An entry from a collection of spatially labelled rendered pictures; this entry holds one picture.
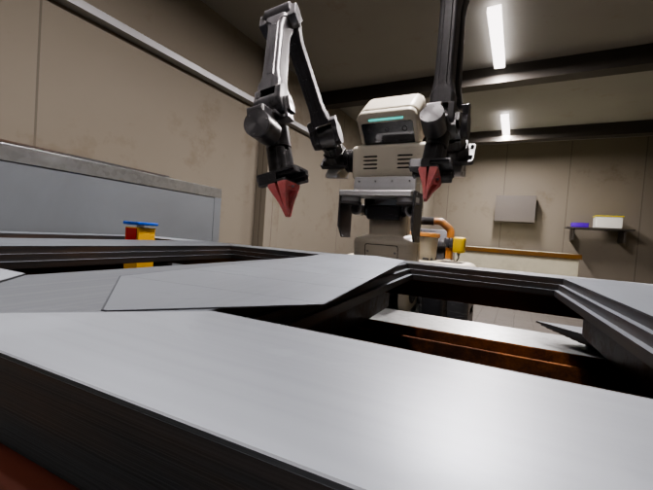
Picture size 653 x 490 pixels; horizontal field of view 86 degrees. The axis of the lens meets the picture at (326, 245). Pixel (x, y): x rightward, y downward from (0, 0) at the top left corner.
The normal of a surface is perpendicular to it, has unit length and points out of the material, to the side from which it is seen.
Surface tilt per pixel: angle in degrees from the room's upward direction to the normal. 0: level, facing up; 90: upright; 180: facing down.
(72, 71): 90
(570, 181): 90
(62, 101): 90
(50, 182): 90
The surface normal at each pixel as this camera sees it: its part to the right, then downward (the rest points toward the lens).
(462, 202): -0.48, 0.00
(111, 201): 0.91, 0.08
